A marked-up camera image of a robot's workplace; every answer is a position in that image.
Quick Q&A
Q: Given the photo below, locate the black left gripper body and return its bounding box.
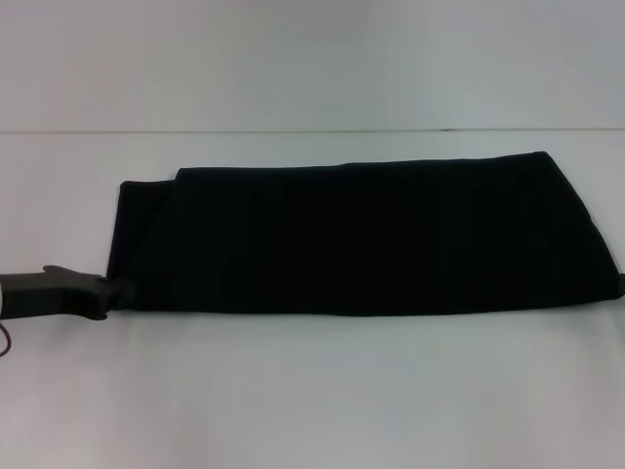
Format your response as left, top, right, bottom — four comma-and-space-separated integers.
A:
0, 265, 117, 323

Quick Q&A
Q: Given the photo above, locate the black t-shirt with FREE print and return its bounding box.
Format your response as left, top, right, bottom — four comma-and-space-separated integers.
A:
105, 149, 625, 317

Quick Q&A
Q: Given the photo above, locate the thin dark left arm cable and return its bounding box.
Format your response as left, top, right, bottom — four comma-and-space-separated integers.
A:
0, 320, 17, 359

